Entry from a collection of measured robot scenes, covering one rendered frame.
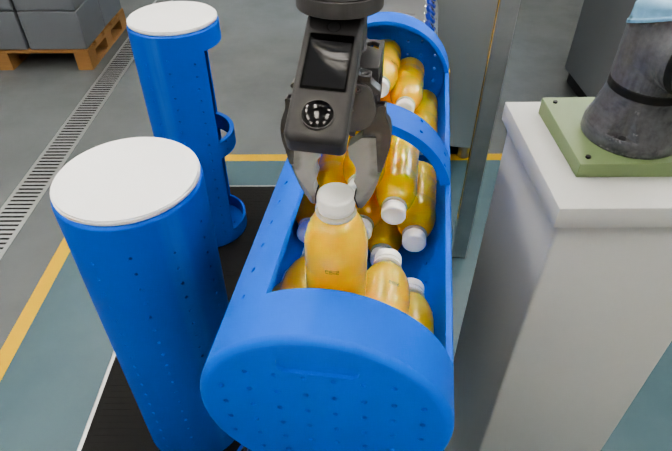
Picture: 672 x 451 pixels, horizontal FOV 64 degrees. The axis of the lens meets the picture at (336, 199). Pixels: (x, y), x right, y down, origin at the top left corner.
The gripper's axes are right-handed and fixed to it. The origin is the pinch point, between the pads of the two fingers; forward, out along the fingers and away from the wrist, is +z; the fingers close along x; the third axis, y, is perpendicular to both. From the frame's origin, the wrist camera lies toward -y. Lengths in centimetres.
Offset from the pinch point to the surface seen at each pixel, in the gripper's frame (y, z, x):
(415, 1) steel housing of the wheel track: 173, 39, -4
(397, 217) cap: 23.0, 21.5, -6.1
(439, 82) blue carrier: 75, 24, -12
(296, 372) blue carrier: -11.1, 14.0, 2.3
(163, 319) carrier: 22, 55, 40
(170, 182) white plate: 34, 28, 37
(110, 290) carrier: 21, 46, 48
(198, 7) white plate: 124, 28, 65
